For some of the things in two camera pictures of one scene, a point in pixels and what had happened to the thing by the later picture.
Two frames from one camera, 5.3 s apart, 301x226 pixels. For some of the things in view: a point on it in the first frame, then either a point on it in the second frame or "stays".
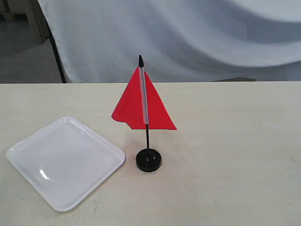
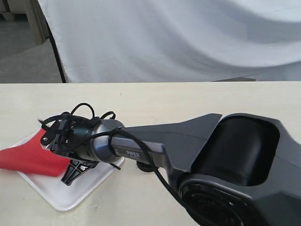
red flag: (140, 106) to (32, 157)
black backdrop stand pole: (64, 81) stays
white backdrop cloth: (101, 41) stays
